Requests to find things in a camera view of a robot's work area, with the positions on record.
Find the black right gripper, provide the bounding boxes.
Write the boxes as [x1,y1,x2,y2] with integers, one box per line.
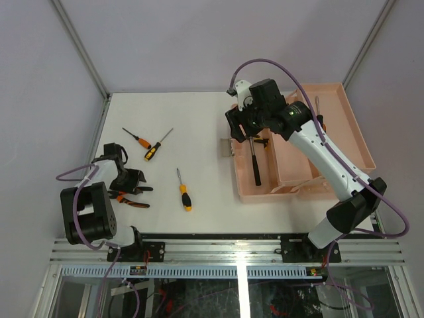
[225,96,269,144]

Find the orange black handle pliers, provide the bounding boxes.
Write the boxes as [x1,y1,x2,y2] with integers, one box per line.
[107,186,153,209]

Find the small orange handle screwdriver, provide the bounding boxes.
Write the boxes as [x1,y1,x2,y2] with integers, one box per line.
[122,127,152,150]

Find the claw hammer black handle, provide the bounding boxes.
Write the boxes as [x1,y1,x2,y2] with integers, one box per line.
[248,137,262,187]

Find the pink translucent plastic toolbox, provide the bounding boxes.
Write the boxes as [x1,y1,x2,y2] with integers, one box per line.
[220,82,378,205]

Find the long thin shaft screwdriver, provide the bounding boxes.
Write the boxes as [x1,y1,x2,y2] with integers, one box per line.
[253,137,269,148]

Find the black orange tip screwdriver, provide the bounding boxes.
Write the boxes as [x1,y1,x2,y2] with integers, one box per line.
[315,95,326,131]

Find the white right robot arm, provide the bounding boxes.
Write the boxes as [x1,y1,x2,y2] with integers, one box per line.
[225,79,387,262]

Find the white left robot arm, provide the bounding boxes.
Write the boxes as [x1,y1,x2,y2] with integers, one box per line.
[56,143,153,262]

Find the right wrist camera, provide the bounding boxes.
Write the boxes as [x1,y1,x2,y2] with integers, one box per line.
[227,80,253,111]

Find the aluminium front rail frame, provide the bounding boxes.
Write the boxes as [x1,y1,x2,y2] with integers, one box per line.
[50,237,405,266]

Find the slotted grey cable duct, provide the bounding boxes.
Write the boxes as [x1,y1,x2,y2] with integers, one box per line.
[62,265,307,279]

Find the left aluminium corner post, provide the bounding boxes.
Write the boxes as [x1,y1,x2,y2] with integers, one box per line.
[48,0,110,99]

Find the aluminium corner post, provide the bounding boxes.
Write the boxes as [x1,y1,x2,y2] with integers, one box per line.
[342,0,398,90]
[48,0,110,99]

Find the right aluminium corner post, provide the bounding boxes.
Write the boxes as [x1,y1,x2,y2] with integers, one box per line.
[342,0,398,90]

